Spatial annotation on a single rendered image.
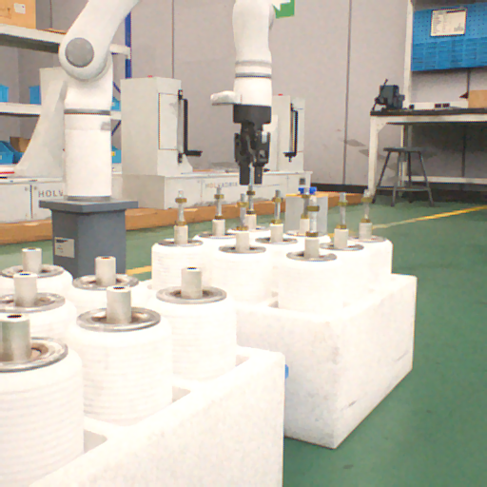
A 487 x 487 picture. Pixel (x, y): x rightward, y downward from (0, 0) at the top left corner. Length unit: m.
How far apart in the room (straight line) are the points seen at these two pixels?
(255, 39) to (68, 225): 0.51
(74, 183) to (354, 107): 5.41
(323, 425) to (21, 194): 2.27
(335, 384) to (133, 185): 2.95
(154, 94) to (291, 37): 3.61
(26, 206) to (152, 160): 0.90
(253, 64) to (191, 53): 6.68
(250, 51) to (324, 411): 0.67
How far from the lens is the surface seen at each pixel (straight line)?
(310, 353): 0.90
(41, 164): 3.25
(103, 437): 0.55
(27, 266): 0.83
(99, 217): 1.29
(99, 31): 1.31
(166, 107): 3.66
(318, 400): 0.92
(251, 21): 1.24
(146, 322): 0.57
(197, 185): 3.75
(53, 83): 3.40
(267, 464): 0.74
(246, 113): 1.23
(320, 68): 6.82
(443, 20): 6.15
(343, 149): 6.61
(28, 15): 6.40
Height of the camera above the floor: 0.40
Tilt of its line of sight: 8 degrees down
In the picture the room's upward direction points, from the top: 1 degrees clockwise
